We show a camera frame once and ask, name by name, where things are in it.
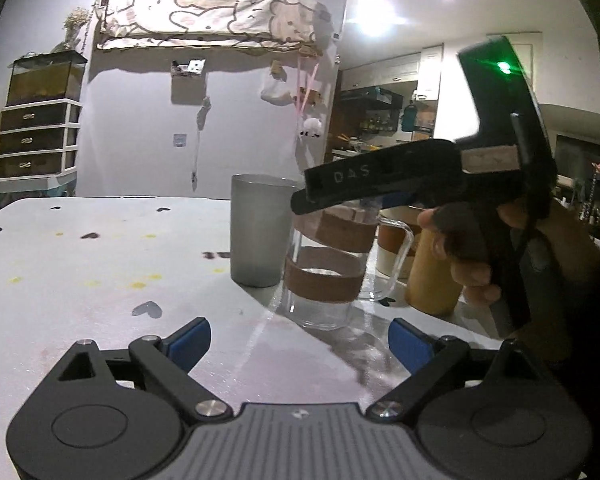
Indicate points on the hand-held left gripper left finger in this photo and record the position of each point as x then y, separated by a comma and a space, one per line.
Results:
190, 344

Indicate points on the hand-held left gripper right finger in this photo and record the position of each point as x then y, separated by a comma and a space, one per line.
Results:
408, 348

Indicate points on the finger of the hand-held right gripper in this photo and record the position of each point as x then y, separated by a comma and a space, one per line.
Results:
380, 167
312, 202

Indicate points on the glass mug with brown bands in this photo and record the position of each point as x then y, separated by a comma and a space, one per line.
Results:
320, 285

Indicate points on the person's right forearm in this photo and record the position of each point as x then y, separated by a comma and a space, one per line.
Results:
580, 305

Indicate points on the frosted grey cup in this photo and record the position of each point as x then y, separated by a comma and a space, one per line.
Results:
257, 230

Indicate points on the yellow wooden cup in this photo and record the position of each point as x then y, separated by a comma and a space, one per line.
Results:
432, 285

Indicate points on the white and brown ceramic cup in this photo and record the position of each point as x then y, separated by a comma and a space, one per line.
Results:
392, 255

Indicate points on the person's right hand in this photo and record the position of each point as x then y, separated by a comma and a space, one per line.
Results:
472, 277

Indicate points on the black kitchen range hood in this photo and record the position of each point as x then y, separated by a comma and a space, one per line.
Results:
370, 96

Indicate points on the white plush toy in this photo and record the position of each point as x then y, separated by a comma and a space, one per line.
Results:
311, 127

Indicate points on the pink hanging ribbons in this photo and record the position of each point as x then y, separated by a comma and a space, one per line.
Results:
307, 87

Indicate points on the white hanging pouch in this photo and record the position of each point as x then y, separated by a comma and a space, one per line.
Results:
276, 91

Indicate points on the white plastic drawer unit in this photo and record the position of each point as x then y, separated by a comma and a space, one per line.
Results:
35, 140

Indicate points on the glass terrarium tank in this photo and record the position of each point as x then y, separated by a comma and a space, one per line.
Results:
42, 80

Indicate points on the dried flower bunch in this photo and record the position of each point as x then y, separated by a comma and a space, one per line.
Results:
75, 22

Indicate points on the white kitchen wall cabinets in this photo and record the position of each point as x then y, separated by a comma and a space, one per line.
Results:
405, 72

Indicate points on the wall socket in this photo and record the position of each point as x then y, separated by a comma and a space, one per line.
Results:
179, 140

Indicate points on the metal wall hook bracket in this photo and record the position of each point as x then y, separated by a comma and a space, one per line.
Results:
189, 66

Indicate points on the printed cartoon wall cloth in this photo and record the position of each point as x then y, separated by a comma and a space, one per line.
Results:
205, 7

